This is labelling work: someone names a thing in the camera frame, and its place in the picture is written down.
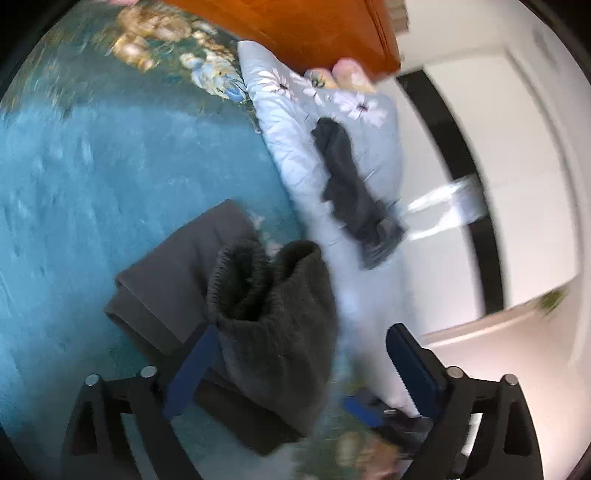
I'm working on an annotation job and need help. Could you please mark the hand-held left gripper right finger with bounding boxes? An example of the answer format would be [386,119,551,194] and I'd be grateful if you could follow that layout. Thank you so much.
[387,323,543,480]

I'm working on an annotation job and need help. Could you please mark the teal floral bedsheet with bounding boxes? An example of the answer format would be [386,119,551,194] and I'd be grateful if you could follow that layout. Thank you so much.
[0,0,416,480]

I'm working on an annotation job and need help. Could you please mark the dark grey garment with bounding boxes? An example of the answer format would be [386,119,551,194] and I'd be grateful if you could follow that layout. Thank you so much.
[311,117,398,241]

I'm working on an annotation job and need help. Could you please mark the pink floral pillow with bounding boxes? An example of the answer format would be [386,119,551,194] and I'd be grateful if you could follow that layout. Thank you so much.
[305,58,377,93]

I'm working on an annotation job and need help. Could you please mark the orange wooden headboard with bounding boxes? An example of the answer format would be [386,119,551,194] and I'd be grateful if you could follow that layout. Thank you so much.
[164,0,402,80]

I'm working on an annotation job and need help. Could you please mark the grey ribbed garment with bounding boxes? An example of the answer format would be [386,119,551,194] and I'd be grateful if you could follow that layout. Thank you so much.
[360,216,408,271]

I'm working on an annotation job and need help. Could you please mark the green leafy object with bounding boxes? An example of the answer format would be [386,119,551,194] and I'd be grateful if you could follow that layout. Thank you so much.
[538,287,570,319]

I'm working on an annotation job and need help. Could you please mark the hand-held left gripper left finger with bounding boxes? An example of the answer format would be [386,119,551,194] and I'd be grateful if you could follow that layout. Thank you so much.
[60,323,222,480]

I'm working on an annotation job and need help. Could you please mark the white glossy wardrobe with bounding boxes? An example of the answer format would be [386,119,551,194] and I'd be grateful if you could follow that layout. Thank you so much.
[394,41,591,333]

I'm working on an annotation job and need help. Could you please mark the light blue floral duvet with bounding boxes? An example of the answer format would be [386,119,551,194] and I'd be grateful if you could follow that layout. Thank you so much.
[237,41,421,416]

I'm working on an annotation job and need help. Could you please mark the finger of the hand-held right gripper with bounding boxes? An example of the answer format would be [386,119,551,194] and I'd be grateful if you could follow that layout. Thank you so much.
[342,390,389,428]

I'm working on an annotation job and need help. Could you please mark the grey fleece pants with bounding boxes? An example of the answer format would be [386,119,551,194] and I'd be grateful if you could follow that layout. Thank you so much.
[104,199,340,455]

